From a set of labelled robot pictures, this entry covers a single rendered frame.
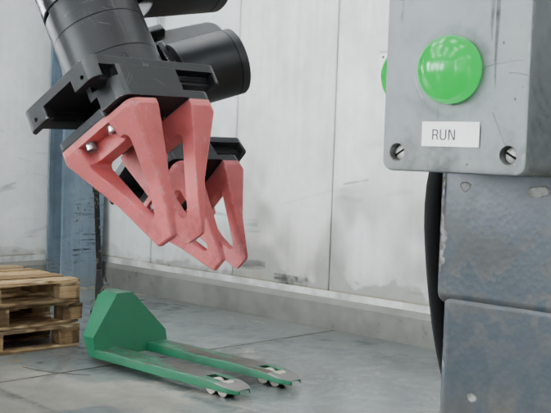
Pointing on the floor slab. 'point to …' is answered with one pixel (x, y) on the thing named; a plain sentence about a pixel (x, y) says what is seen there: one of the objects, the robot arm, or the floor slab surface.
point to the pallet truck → (118, 326)
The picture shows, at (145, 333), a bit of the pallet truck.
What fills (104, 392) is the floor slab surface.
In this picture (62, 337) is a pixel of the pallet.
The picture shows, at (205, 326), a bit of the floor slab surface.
